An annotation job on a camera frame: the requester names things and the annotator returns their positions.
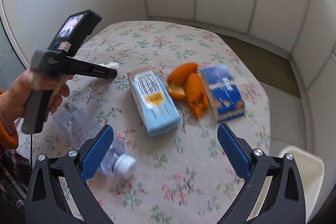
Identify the person's left forearm sleeve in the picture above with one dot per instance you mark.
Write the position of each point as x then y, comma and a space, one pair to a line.
15, 176

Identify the clear plastic water bottle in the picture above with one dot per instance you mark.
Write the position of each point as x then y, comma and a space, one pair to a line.
77, 128

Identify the person's left hand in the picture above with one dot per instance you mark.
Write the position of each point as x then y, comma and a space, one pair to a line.
14, 99

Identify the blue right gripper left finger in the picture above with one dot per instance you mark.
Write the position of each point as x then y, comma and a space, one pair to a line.
93, 152

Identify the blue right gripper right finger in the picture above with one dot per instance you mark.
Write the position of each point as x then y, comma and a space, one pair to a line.
237, 150

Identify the crumpled white tissue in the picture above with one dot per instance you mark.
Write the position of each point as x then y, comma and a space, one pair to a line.
111, 65

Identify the dark blue small carton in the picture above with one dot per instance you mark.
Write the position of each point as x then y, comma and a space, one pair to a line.
223, 94

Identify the white trash bin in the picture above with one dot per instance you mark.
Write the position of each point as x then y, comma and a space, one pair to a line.
311, 169

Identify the brown floor mat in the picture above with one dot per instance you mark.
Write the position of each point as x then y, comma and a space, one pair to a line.
266, 66

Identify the orange peel piece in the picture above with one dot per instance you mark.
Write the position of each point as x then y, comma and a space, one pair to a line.
177, 78
196, 97

